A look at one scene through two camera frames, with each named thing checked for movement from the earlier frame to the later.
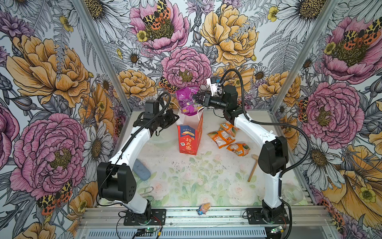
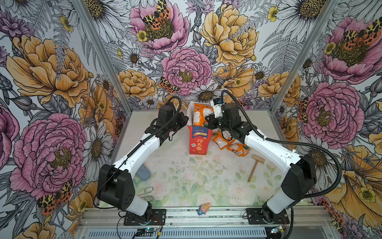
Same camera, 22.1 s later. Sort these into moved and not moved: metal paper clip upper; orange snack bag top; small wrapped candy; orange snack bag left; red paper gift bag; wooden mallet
Moved: orange snack bag top; red paper gift bag
Not moved: wooden mallet; orange snack bag left; small wrapped candy; metal paper clip upper
